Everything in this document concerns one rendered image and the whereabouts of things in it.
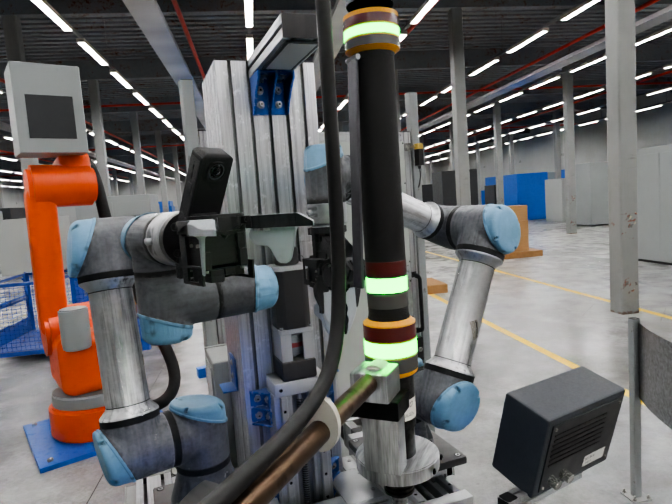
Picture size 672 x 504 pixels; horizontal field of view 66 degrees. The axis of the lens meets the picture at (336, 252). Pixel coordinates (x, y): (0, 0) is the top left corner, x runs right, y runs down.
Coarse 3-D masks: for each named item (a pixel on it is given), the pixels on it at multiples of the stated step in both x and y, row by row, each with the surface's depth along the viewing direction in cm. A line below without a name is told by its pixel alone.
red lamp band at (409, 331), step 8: (368, 328) 42; (376, 328) 41; (392, 328) 41; (400, 328) 41; (408, 328) 41; (368, 336) 42; (376, 336) 41; (384, 336) 41; (392, 336) 41; (400, 336) 41; (408, 336) 41
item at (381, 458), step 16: (384, 368) 39; (352, 384) 39; (384, 384) 38; (368, 400) 38; (384, 400) 38; (400, 400) 39; (352, 416) 40; (368, 416) 39; (384, 416) 39; (400, 416) 39; (368, 432) 41; (384, 432) 40; (400, 432) 40; (368, 448) 41; (384, 448) 40; (400, 448) 40; (416, 448) 44; (432, 448) 44; (368, 464) 41; (384, 464) 40; (400, 464) 40; (416, 464) 42; (432, 464) 42; (368, 480) 42; (384, 480) 41; (400, 480) 41; (416, 480) 41
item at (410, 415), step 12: (348, 0) 40; (360, 0) 42; (372, 0) 42; (384, 0) 42; (408, 384) 42; (408, 408) 42; (408, 420) 42; (408, 432) 42; (408, 444) 43; (408, 456) 43; (396, 492) 43; (408, 492) 43
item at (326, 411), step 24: (336, 96) 33; (336, 120) 33; (336, 144) 33; (336, 168) 33; (336, 192) 33; (336, 216) 33; (336, 240) 33; (336, 264) 33; (336, 288) 33; (336, 312) 33; (336, 336) 33; (336, 360) 32; (312, 408) 29; (336, 408) 31; (288, 432) 27; (336, 432) 30; (264, 456) 25; (240, 480) 23
